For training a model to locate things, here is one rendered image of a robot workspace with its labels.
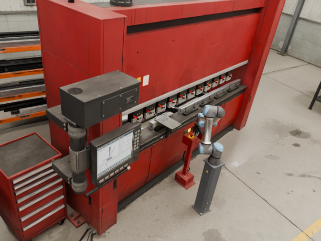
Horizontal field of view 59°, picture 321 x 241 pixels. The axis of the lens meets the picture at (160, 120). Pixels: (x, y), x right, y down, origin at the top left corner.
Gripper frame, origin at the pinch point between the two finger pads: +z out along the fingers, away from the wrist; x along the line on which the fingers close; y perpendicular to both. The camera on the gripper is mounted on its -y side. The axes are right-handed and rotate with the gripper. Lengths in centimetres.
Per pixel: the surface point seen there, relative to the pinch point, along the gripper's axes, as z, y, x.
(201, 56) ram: -89, 42, -27
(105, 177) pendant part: -58, -35, 166
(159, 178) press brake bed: 70, 16, 34
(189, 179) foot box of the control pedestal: 63, -14, 5
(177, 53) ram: -102, 39, 25
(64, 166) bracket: -48, -1, 180
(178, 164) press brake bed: 70, 20, -10
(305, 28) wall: -12, 173, -761
